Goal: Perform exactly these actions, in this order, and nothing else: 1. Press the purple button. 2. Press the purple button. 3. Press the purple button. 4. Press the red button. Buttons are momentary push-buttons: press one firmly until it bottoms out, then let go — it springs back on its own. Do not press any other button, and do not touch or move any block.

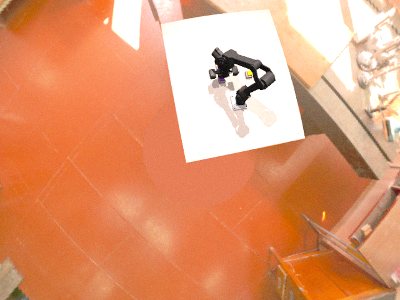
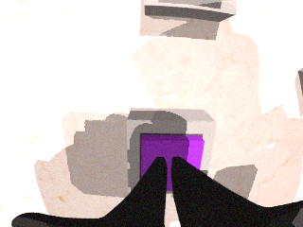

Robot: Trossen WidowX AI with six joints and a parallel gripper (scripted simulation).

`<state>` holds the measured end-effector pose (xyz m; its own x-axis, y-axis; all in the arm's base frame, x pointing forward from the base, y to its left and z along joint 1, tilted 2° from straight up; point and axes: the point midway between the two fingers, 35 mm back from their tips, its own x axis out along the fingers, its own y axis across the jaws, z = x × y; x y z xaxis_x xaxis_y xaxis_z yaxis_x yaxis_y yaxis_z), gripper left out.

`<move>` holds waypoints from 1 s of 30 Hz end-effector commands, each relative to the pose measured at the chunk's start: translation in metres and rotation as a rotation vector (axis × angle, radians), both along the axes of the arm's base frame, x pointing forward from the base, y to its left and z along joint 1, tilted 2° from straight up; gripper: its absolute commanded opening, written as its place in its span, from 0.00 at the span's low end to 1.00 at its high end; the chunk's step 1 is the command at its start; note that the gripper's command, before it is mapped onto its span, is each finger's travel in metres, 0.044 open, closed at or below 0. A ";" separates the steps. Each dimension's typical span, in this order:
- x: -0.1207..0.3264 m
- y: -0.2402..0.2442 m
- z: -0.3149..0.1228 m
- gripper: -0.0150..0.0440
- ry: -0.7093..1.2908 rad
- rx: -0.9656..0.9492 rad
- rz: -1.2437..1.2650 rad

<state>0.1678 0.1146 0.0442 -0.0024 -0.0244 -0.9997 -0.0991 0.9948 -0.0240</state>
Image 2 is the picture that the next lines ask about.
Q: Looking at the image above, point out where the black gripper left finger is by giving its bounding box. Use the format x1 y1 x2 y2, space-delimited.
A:
11 158 168 227

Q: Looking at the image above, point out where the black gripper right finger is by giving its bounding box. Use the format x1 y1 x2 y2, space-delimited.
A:
171 156 303 227

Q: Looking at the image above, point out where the purple button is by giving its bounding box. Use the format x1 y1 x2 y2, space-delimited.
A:
128 109 217 194

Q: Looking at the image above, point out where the red button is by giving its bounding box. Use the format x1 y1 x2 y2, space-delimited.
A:
144 0 237 22

